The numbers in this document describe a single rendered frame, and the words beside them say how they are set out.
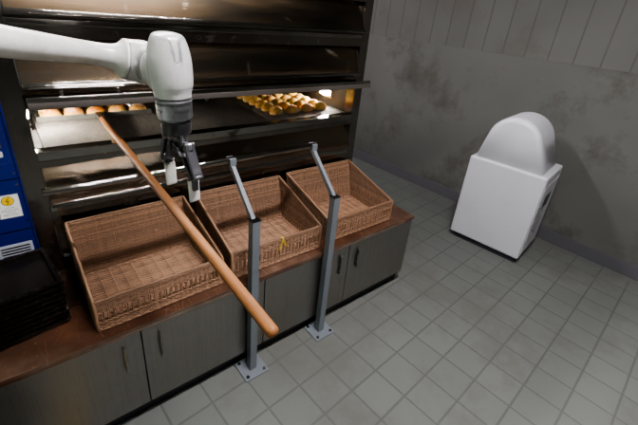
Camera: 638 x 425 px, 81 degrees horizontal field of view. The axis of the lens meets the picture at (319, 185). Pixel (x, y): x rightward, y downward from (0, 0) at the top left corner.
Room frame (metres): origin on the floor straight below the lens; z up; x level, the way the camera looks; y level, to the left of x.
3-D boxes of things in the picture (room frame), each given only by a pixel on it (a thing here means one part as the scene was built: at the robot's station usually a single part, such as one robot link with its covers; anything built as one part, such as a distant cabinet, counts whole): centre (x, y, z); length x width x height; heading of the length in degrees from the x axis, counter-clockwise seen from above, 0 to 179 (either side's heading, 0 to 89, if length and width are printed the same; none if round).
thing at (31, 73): (2.01, 0.51, 1.54); 1.79 x 0.11 x 0.19; 131
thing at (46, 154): (2.02, 0.52, 1.16); 1.80 x 0.06 x 0.04; 131
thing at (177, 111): (0.95, 0.39, 1.56); 0.09 x 0.09 x 0.06
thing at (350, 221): (2.22, -0.14, 0.72); 0.56 x 0.49 x 0.28; 130
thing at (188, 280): (1.42, 0.77, 0.72); 0.56 x 0.49 x 0.28; 132
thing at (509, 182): (3.07, -1.68, 0.60); 0.67 x 0.55 x 1.20; 45
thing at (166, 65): (0.95, 0.40, 1.67); 0.13 x 0.11 x 0.16; 44
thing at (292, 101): (2.72, 0.36, 1.21); 0.61 x 0.48 x 0.06; 41
